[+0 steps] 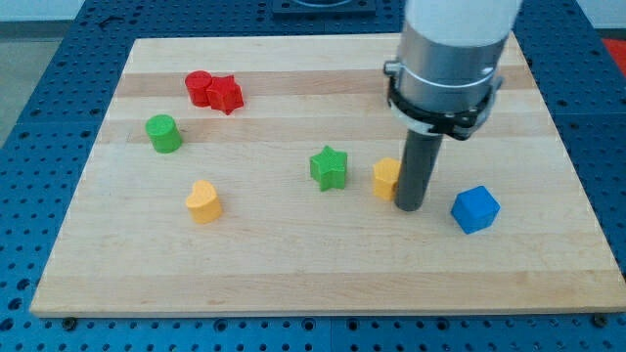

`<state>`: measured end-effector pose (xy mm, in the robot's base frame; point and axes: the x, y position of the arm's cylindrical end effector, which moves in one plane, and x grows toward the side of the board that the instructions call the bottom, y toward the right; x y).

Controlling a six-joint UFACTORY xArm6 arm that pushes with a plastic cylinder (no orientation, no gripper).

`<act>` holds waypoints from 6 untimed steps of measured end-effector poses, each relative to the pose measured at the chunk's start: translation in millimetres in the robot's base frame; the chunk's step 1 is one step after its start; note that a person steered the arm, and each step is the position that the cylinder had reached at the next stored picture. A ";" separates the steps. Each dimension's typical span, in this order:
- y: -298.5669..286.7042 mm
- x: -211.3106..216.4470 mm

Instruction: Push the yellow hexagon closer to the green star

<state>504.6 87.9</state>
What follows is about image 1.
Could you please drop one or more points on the blue cube block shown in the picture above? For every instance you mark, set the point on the blue cube block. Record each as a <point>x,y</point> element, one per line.
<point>475,209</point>

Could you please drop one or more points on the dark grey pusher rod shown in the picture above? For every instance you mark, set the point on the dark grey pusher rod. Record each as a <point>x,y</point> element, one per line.
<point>418,160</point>

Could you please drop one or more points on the red star block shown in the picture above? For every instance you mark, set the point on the red star block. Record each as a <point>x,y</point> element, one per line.
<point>224,94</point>

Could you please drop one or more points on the yellow heart block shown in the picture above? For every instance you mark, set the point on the yellow heart block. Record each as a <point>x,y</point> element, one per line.
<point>204,203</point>

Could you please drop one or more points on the light wooden board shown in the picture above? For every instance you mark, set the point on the light wooden board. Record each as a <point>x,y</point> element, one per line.
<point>128,246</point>

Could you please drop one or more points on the green star block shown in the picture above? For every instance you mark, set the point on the green star block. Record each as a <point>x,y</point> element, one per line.
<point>328,168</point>

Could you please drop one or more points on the red cylinder block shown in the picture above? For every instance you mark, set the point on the red cylinder block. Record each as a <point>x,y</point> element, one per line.
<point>196,83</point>

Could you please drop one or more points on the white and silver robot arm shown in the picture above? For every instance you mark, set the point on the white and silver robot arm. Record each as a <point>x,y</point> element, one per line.
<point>444,78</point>

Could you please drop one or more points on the green cylinder block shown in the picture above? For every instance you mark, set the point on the green cylinder block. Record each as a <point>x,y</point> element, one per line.
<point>163,133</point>

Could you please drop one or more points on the yellow hexagon block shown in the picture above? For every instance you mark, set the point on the yellow hexagon block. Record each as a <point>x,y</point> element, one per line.
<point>385,178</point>

